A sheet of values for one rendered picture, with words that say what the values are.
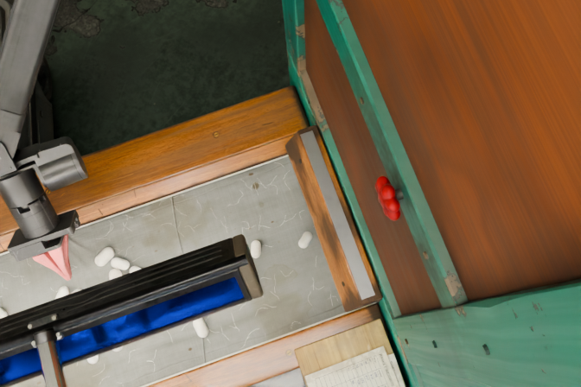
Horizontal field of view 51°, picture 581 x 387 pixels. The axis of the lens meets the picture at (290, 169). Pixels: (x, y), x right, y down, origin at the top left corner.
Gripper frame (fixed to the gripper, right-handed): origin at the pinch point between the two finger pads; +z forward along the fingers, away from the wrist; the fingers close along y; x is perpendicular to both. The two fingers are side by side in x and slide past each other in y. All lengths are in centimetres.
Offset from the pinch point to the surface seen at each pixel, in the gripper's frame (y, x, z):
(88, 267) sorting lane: 1.5, 6.1, 3.2
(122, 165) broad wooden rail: 12.5, 13.8, -9.9
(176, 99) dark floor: 18, 101, 5
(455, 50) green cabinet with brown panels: 48, -57, -35
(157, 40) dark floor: 18, 115, -12
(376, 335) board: 44, -14, 22
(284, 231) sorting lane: 36.1, 2.5, 7.5
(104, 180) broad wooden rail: 8.7, 12.7, -8.6
